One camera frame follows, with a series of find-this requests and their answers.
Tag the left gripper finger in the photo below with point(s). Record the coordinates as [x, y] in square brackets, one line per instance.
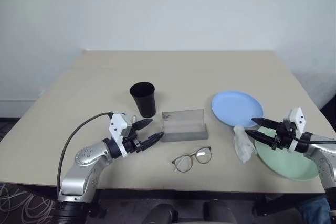
[143, 123]
[153, 138]

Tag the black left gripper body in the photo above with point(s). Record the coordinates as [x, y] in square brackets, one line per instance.
[131, 144]

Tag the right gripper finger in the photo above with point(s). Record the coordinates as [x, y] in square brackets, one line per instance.
[262, 138]
[265, 122]

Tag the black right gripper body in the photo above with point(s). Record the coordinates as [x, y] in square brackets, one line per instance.
[283, 136]

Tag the light green plate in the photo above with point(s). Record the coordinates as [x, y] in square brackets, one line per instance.
[283, 163]

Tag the gray glasses case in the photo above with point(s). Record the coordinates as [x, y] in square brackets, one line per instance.
[183, 134]

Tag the thin-framed round eyeglasses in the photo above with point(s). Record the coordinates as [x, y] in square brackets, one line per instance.
[203, 155]

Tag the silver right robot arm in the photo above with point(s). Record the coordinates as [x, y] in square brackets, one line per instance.
[326, 166]

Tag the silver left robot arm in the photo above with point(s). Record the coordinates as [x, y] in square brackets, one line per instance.
[84, 155]

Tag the black plastic cup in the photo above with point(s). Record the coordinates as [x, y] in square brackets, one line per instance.
[144, 103]

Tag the light blue plate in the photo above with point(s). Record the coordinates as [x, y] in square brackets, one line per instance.
[233, 106]

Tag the dark rounded shape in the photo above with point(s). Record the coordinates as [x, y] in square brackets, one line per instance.
[160, 213]

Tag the blue jeans leg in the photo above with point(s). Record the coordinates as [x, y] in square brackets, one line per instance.
[315, 208]

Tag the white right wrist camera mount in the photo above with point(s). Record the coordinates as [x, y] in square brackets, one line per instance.
[298, 119]

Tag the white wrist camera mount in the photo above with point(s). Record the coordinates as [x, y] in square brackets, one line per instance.
[116, 125]
[298, 119]

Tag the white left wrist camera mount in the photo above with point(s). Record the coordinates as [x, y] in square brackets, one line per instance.
[116, 125]

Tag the black bracket under table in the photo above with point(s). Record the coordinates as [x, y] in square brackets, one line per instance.
[263, 205]

